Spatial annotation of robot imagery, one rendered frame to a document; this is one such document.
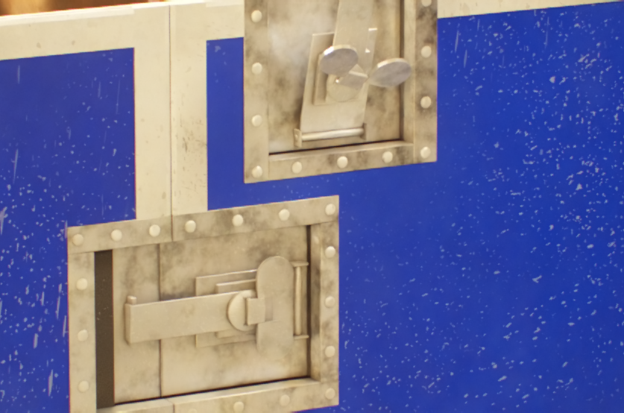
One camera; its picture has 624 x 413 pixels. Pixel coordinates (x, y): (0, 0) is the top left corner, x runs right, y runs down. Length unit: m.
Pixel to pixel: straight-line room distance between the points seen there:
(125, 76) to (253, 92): 0.08
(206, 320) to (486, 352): 0.19
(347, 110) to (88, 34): 0.18
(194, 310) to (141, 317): 0.03
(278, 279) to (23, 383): 0.17
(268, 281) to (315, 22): 0.15
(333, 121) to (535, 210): 0.15
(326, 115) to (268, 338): 0.13
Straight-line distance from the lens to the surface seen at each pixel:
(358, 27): 2.07
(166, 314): 2.07
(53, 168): 2.01
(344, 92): 2.08
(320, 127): 2.10
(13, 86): 1.99
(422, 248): 2.13
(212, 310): 2.08
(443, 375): 2.16
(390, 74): 2.08
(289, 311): 2.11
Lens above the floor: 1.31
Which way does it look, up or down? 13 degrees down
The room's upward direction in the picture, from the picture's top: straight up
